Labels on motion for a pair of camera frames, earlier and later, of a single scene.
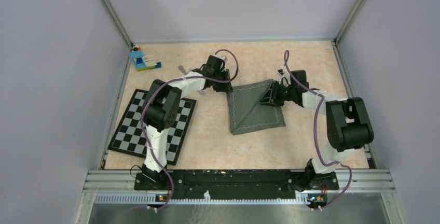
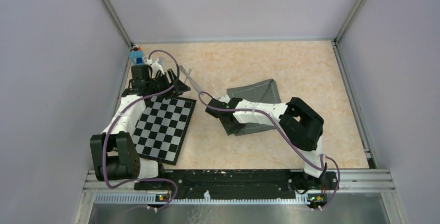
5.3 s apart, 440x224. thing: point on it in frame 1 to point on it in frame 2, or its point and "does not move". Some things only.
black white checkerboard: [129, 137] does not move
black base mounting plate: [235, 182] does not move
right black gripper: [271, 96] to [231, 130]
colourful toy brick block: [142, 63] does not move
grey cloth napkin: [246, 114] does not move
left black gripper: [225, 87] to [179, 86]
